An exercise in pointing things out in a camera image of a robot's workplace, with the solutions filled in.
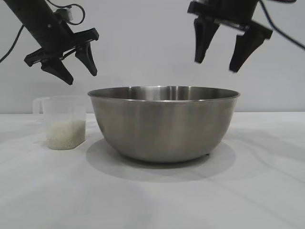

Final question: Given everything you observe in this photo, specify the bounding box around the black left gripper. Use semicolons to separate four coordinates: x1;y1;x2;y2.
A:
24;10;100;86

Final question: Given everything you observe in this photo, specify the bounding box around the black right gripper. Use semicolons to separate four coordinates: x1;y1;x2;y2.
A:
187;0;274;73

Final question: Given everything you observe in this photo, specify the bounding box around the clear plastic measuring cup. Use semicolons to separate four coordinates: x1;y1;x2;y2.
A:
32;95;87;150

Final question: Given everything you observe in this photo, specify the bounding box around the white uncooked rice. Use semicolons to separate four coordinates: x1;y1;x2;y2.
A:
46;119;86;150

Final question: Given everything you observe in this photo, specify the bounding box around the large stainless steel bowl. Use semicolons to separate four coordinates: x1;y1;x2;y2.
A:
87;85;240;163

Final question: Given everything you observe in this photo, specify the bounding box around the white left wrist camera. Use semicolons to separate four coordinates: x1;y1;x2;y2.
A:
56;9;73;20

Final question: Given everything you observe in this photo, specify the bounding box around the thin left camera cable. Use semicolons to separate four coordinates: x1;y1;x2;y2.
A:
49;0;86;25

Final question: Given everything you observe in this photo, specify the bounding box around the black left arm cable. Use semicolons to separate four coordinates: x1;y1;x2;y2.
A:
0;25;26;63

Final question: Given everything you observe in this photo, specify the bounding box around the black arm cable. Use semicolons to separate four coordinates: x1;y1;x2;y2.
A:
0;25;26;63
259;0;305;51

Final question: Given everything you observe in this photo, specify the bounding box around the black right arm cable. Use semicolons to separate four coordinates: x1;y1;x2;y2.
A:
259;0;305;51

